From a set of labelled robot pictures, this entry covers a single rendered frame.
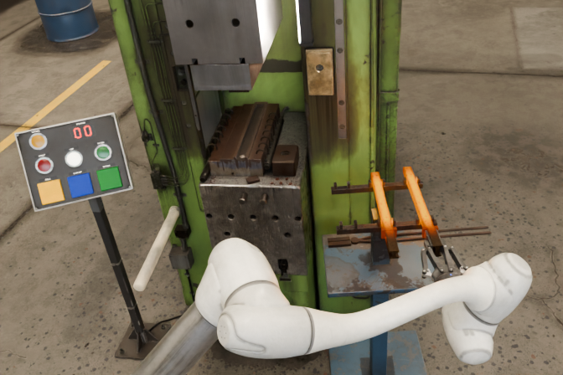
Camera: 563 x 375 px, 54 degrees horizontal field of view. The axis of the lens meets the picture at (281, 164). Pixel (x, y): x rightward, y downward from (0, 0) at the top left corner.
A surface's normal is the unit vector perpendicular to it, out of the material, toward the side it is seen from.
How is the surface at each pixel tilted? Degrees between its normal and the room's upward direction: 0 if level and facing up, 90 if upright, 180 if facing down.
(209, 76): 90
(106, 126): 60
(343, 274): 0
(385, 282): 0
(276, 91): 90
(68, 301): 0
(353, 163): 90
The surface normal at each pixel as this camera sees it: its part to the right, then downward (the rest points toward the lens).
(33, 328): -0.09, -0.82
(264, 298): 0.32, -0.76
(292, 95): -0.15, 0.57
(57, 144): 0.20, 0.04
